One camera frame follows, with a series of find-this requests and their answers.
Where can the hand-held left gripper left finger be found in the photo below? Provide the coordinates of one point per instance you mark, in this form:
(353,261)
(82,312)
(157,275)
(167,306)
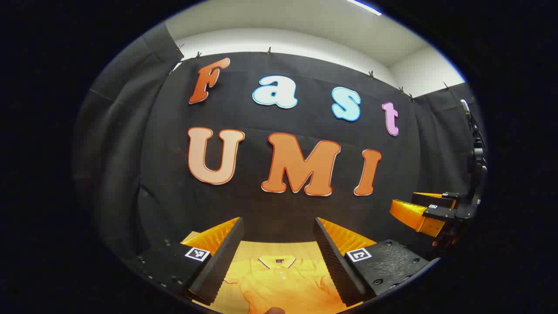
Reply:
(220,266)

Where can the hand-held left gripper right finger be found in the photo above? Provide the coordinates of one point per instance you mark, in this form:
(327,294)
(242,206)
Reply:
(333,261)

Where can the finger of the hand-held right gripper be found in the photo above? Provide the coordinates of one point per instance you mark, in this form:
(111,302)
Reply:
(436,198)
(414,216)

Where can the orange T-shirt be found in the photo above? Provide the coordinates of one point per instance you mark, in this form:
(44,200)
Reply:
(283,288)

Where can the ceiling light strip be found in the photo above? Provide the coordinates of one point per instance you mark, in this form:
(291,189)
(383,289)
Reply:
(366,7)

